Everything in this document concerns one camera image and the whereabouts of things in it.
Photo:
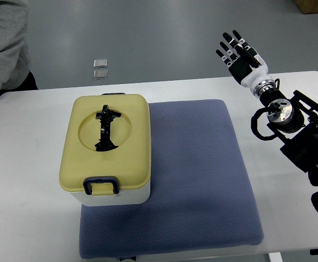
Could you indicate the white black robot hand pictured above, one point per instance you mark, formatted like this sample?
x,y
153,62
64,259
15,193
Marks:
x,y
245,64

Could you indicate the yellow box lid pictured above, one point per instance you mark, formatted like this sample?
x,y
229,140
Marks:
x,y
108,145

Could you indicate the white storage box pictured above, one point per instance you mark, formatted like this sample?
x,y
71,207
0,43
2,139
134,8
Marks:
x,y
103,195

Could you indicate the person in grey sweater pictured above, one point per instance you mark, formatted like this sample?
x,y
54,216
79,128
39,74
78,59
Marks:
x,y
14,58

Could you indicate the blue grey cushion mat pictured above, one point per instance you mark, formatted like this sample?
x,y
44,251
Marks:
x,y
200,198

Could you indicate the lower metal floor plate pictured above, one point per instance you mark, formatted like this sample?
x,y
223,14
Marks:
x,y
100,74

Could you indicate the brown cardboard box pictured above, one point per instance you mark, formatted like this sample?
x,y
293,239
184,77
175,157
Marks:
x,y
307,6

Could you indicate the metal floor plate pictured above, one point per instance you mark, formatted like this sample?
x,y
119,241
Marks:
x,y
100,74
100,63

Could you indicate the upper metal floor plate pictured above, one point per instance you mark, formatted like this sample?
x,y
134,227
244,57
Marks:
x,y
100,63

